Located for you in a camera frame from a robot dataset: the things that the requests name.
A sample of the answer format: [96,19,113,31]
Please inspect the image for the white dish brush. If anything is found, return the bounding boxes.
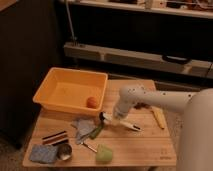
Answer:
[99,112,141,131]

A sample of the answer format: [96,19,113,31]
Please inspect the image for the metal vertical pole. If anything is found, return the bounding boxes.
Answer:
[65,0,77,45]

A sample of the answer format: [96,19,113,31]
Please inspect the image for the light green cup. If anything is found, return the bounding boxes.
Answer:
[96,144,113,163]

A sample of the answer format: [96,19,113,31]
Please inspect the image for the green pepper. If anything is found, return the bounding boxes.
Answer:
[89,124,104,139]

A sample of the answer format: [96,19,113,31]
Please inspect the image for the dark striped rectangular block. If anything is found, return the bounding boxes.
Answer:
[42,131,68,145]

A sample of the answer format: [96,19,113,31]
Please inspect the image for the yellow corn cob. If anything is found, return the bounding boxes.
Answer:
[152,107,165,129]

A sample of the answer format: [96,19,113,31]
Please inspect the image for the grey crumpled cloth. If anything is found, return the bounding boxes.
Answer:
[71,119,96,144]

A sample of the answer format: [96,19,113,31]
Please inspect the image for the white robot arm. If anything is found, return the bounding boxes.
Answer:
[113,85,213,171]

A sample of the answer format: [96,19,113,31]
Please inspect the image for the orange ball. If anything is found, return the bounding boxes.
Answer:
[86,97,98,109]

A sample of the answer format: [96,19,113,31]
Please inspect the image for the small silver knife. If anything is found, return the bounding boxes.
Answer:
[81,142,97,153]

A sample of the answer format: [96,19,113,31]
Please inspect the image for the orange plastic bin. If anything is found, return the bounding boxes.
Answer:
[33,67,108,116]

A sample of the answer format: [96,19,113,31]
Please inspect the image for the wooden shelf board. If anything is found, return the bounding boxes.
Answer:
[59,0,213,19]

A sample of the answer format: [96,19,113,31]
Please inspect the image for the blue sponge cloth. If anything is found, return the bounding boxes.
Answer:
[29,145,58,164]

